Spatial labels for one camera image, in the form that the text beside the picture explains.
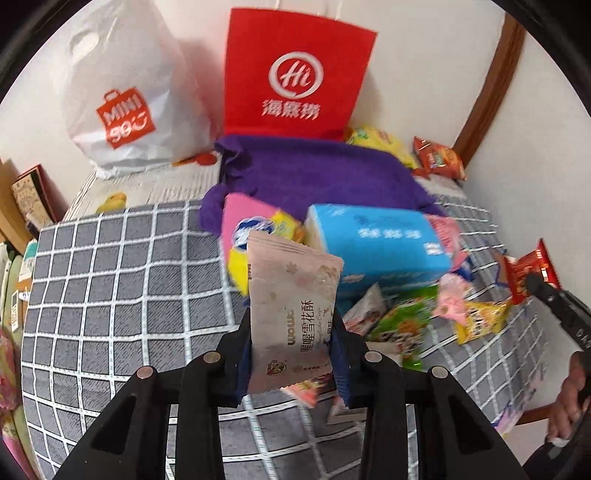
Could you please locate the green noodle snack packet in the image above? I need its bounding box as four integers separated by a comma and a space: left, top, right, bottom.
366, 285, 438, 371

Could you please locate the red small snack packet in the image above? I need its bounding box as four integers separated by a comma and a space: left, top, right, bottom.
501, 239, 561, 305

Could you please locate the yellow triangular snack packet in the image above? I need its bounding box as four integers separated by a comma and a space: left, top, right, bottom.
455, 301, 512, 345

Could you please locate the pale pink pastry packet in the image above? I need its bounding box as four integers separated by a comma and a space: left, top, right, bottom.
247, 231, 344, 393

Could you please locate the pink yellow snack bag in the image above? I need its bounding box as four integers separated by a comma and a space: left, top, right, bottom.
220, 192, 307, 296

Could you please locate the pink Haidilao snack packet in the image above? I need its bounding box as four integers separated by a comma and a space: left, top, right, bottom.
425, 214, 468, 271

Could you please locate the pink white candy packet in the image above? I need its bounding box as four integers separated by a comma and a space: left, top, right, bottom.
281, 284, 387, 425

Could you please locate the pink peach candy packet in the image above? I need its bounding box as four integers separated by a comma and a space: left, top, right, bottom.
433, 273, 472, 326

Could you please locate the person's right hand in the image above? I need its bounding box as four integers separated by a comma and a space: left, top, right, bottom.
547, 352, 590, 440

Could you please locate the blue tissue pack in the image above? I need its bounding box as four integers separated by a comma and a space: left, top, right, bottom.
304, 204, 452, 300

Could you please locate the grey checkered tablecloth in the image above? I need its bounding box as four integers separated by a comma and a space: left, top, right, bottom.
21, 194, 546, 479

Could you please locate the purple towel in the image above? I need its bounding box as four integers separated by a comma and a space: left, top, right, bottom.
199, 135, 445, 236

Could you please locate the orange chips bag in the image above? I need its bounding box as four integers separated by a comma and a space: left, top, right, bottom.
413, 136, 467, 181

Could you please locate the yellow chips bag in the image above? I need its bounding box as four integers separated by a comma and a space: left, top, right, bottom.
346, 125, 420, 170

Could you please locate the brown patterned box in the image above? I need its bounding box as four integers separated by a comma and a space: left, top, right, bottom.
11, 164, 65, 231

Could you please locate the white plastic Miniso bag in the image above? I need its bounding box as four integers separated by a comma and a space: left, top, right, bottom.
58, 1, 213, 179

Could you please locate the red paper shopping bag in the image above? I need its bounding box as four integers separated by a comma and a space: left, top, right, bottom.
223, 8, 377, 140

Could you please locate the brown wooden door frame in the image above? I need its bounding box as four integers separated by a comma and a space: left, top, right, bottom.
453, 13, 526, 167

